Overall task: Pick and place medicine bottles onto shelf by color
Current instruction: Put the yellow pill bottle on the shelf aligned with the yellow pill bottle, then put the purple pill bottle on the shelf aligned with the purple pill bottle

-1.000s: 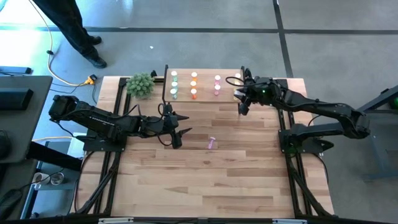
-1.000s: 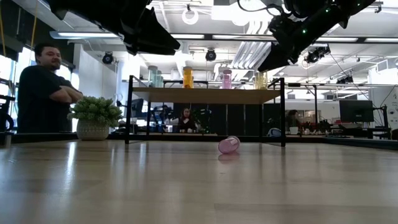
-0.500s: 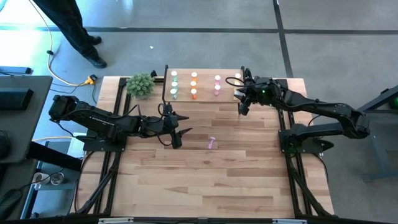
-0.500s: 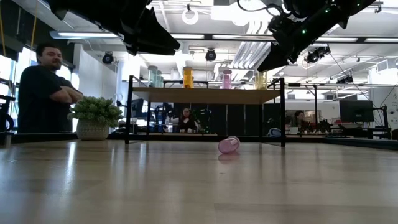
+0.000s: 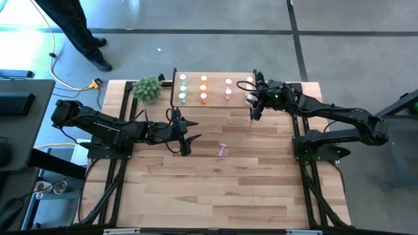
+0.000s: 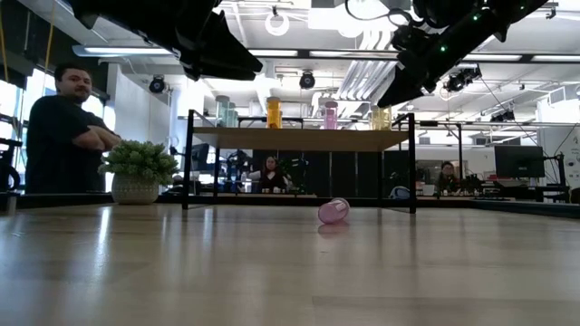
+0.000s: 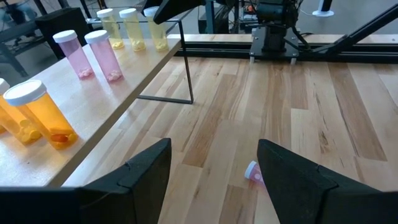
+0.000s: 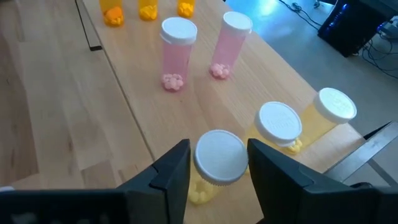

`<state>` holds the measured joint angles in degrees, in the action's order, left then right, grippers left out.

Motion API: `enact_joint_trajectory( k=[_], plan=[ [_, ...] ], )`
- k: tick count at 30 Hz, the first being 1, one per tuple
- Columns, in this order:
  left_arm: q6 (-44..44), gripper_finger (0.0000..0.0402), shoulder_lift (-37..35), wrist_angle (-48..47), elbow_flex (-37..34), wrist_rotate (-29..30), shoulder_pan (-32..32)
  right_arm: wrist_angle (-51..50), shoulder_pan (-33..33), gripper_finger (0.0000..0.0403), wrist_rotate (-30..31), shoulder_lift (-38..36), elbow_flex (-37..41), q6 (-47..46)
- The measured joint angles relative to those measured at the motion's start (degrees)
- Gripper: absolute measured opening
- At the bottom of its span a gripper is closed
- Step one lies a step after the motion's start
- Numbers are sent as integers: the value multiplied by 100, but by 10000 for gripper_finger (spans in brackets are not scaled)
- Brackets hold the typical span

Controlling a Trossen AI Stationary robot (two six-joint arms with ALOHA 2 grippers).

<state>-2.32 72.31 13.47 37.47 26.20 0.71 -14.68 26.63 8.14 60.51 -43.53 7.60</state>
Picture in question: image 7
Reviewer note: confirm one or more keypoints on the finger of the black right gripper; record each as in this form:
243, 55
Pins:
174, 9

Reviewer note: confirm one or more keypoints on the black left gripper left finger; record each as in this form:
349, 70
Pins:
140, 186

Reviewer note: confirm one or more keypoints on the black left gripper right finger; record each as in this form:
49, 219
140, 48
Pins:
298, 193

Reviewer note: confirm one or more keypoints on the yellow medicine bottle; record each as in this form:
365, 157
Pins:
158, 35
112, 29
133, 31

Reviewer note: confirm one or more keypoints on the pink medicine bottle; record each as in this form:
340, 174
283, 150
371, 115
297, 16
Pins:
74, 56
105, 59
253, 174

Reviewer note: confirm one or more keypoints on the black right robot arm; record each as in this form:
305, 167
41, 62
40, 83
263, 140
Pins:
275, 21

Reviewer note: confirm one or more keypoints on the black box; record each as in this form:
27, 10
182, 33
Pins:
62, 25

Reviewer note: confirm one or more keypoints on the white stand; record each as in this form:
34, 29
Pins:
323, 12

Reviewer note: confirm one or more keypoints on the wooden shelf black metal frame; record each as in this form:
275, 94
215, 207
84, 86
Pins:
93, 102

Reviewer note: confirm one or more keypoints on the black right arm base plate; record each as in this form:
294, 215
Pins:
273, 53

